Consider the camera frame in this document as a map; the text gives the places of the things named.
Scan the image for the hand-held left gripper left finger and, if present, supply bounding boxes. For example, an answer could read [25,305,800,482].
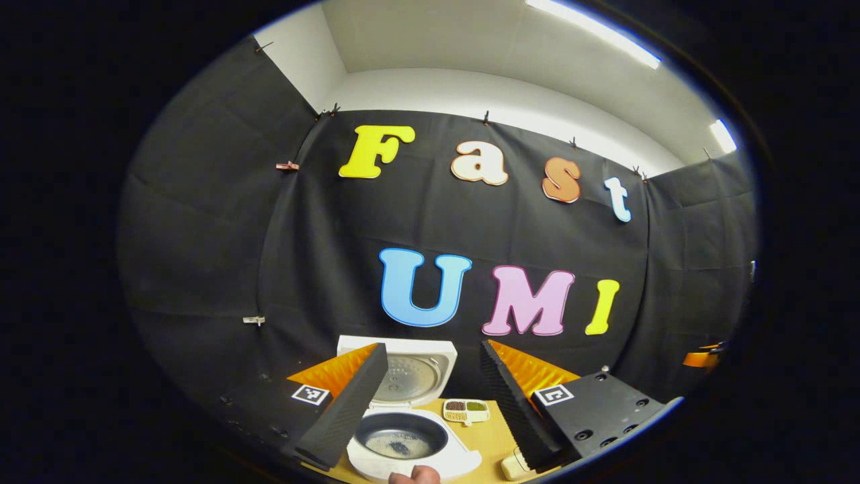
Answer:
[202,341,390,473]

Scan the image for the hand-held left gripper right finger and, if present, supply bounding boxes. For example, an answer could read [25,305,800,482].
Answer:
[480,339,686,473]

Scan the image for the rice grains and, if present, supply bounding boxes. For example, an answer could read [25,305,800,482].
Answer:
[366,434,431,459]

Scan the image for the white rice pile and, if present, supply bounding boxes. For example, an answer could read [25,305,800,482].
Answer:
[501,448,532,481]

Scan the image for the white rice cooker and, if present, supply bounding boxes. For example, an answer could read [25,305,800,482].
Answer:
[336,335,483,483]

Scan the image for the white divided bean dish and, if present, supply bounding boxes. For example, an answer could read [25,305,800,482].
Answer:
[443,399,491,427]

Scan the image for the clear glass container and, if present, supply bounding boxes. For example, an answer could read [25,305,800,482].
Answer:
[499,446,534,483]

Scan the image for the black backdrop cloth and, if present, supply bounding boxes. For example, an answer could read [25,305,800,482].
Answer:
[118,37,760,431]

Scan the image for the short ceiling light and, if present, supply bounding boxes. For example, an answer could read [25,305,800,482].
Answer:
[709,119,738,154]

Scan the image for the row of small black clips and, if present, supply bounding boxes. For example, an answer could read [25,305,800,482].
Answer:
[252,40,713,182]

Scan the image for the long ceiling strip light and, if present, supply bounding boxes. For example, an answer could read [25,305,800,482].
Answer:
[525,0,662,70]

